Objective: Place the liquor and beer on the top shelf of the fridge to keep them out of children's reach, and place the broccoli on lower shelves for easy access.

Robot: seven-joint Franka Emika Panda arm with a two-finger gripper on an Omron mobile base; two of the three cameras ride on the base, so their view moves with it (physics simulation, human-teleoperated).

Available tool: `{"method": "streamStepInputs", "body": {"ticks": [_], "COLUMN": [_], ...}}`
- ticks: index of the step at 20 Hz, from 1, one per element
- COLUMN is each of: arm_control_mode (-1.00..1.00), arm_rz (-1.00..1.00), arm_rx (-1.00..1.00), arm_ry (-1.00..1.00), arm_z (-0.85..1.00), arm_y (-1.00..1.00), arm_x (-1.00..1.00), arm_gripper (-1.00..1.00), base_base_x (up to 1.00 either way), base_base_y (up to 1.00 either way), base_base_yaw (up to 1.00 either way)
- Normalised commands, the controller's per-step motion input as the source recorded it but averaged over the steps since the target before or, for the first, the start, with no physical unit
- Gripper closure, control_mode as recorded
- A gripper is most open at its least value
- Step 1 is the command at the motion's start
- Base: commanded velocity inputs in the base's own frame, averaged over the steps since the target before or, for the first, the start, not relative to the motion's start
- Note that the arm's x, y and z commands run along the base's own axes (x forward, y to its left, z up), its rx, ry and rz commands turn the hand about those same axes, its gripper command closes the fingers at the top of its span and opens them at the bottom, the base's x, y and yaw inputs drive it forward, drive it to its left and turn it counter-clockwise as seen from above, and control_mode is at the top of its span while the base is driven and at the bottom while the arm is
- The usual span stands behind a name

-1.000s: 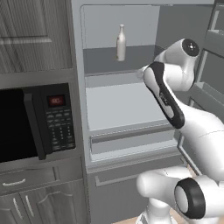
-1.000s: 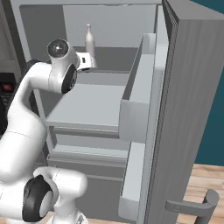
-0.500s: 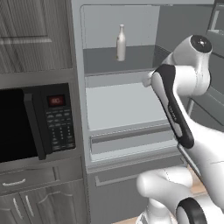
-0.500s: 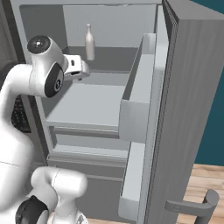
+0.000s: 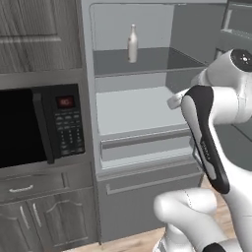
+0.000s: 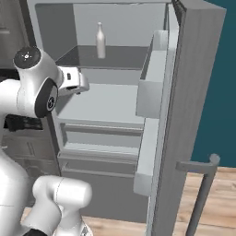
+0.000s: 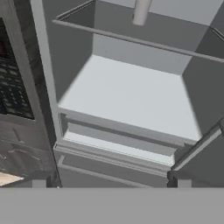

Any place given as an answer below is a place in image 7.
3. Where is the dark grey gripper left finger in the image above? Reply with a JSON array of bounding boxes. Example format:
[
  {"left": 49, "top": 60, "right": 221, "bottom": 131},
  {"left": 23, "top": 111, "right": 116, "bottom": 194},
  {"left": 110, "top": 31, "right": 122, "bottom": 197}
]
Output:
[{"left": 13, "top": 171, "right": 60, "bottom": 189}]

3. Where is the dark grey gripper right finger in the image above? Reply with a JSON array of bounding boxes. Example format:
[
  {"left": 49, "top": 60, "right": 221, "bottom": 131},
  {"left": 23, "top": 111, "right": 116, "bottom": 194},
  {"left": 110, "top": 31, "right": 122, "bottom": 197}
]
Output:
[{"left": 166, "top": 170, "right": 215, "bottom": 189}]

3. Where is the grey fridge drawer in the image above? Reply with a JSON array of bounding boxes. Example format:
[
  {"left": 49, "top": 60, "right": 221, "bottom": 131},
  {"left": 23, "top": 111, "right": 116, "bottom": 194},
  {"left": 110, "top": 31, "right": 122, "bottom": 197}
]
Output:
[{"left": 53, "top": 113, "right": 187, "bottom": 178}]

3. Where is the pale solid fridge shelf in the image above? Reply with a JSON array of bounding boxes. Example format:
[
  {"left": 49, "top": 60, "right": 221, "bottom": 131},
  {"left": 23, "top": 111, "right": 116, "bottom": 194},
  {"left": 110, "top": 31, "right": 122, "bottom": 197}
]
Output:
[{"left": 57, "top": 53, "right": 203, "bottom": 144}]

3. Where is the grey open fridge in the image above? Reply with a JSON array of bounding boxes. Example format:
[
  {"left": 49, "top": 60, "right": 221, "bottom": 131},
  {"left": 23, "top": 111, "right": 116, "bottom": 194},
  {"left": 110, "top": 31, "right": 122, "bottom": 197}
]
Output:
[{"left": 30, "top": 0, "right": 224, "bottom": 189}]

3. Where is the grey framed fridge shelf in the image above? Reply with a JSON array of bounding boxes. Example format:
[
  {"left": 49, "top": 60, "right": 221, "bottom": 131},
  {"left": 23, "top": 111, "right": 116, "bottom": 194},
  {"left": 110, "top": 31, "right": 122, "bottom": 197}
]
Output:
[{"left": 52, "top": 0, "right": 224, "bottom": 64}]

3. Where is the steel oven with black panel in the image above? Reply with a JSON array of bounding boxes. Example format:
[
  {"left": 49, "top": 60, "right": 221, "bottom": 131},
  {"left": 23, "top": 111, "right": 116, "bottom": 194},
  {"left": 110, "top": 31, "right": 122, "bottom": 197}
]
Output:
[{"left": 0, "top": 0, "right": 58, "bottom": 187}]

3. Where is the white cylinder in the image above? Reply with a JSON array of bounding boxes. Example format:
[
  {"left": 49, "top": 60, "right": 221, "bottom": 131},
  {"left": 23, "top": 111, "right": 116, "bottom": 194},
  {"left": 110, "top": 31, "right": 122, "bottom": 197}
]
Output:
[{"left": 131, "top": 0, "right": 153, "bottom": 27}]

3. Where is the grey oven handle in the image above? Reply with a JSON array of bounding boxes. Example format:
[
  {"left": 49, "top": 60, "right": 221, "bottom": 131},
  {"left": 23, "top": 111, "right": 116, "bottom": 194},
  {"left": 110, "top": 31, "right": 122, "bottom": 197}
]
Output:
[{"left": 6, "top": 148, "right": 44, "bottom": 168}]

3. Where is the grey fridge door rail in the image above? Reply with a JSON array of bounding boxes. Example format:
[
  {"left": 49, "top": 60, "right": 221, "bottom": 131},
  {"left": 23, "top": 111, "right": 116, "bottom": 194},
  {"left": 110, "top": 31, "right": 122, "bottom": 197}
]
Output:
[{"left": 171, "top": 116, "right": 224, "bottom": 172}]

